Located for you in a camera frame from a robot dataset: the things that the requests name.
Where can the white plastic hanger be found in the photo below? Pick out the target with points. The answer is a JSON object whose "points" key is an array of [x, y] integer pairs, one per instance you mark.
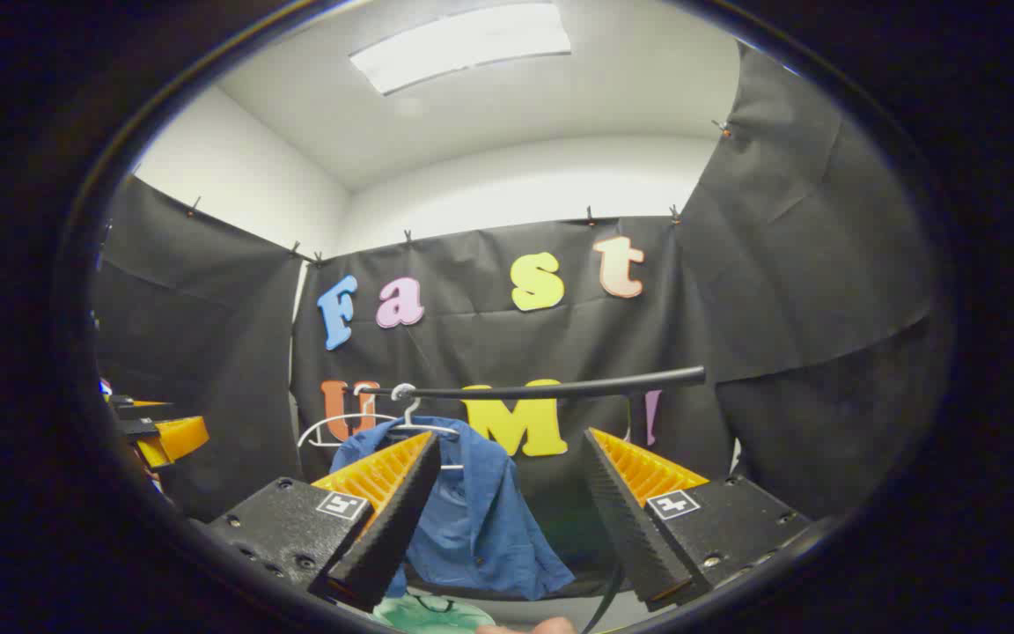
{"points": [[410, 409], [313, 431]]}

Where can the ceiling light panel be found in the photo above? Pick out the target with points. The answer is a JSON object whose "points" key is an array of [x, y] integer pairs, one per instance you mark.
{"points": [[463, 44]]}

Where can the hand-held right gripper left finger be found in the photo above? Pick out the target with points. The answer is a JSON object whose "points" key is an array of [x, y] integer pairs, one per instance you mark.
{"points": [[393, 537]]}

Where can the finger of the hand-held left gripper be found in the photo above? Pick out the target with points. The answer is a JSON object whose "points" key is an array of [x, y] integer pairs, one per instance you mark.
{"points": [[174, 438], [142, 409]]}

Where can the green mesh laundry hamper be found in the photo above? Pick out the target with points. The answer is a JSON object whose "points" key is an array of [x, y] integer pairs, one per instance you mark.
{"points": [[437, 616]]}

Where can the black clothes rack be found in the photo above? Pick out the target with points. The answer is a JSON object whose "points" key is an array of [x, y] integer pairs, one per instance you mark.
{"points": [[560, 387]]}

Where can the black backdrop cloth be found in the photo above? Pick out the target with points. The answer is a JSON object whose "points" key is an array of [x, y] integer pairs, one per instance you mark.
{"points": [[472, 339]]}

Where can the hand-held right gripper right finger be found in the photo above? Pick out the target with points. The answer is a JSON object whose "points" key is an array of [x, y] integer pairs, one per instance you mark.
{"points": [[635, 537]]}

